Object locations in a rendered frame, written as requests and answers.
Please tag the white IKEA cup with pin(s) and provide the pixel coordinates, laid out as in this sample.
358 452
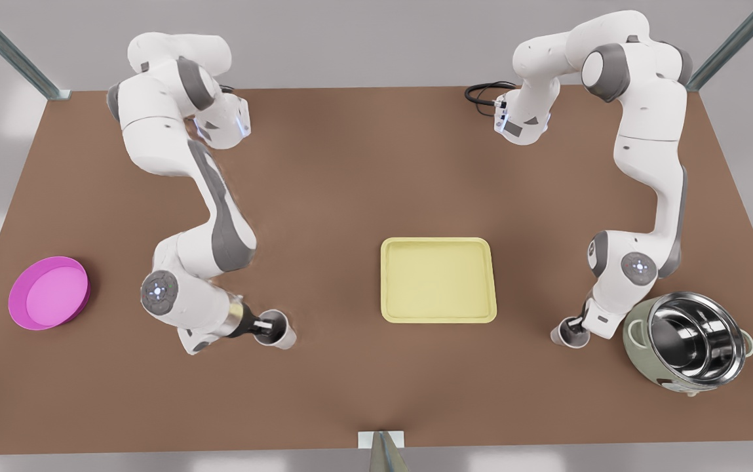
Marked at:
563 339
282 336

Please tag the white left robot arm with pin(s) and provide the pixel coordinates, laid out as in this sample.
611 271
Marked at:
651 118

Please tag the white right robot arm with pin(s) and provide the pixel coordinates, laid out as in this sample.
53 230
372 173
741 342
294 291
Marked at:
153 131

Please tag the yellow rectangular tray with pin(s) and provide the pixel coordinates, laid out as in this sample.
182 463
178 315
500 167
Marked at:
438 280

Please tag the green pot with steel inside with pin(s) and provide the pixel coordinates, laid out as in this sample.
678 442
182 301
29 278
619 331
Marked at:
684 341

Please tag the pink round bowl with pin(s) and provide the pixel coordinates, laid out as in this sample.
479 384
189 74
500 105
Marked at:
48 295

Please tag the silver frame post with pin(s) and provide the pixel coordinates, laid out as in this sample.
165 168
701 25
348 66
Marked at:
733 42
9 54
383 452

